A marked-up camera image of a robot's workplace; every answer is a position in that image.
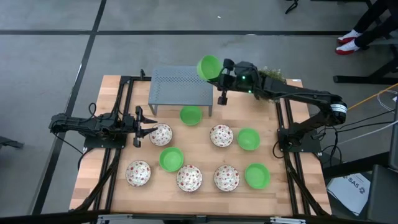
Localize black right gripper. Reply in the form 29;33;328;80
206;58;262;106

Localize black strap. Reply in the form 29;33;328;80
284;0;300;15

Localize white paper sheet printed SA5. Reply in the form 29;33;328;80
326;172;372;216

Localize yellow extension cable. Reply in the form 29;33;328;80
348;82;398;111

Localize black furniture foot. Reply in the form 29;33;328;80
0;135;25;150

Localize person's white red shoe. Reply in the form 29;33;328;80
337;29;363;45
335;39;361;56

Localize person's leg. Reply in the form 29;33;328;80
354;15;398;49
353;0;391;34

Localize grey perforated metal shelf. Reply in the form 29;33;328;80
147;65;214;117

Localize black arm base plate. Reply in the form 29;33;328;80
83;135;127;149
277;128;322;153

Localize black aluminium frame rails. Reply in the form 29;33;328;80
70;68;152;215
275;99;332;217

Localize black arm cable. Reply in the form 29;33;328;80
51;130;94;171

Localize black power cable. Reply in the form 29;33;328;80
320;110;396;164

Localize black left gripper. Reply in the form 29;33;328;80
124;105;159;147

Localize green plastic mini bowl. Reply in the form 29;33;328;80
244;162;271;190
179;105;203;127
236;127;261;152
196;54;223;81
159;146;185;173

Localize floral mini bowl green outside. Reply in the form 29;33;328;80
149;123;174;147
209;124;234;148
213;164;241;192
125;159;152;187
175;164;203;193

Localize white cable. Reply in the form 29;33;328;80
377;89;398;111
338;119;398;146

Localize black desk foot bar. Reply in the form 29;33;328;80
322;151;390;179
333;57;398;85

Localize long black frame bar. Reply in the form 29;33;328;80
0;208;398;224

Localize black padded seat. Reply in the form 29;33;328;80
366;164;398;223

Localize grey upright panel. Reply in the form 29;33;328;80
389;96;398;171

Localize potted plant white flowers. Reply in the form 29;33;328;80
257;66;287;103

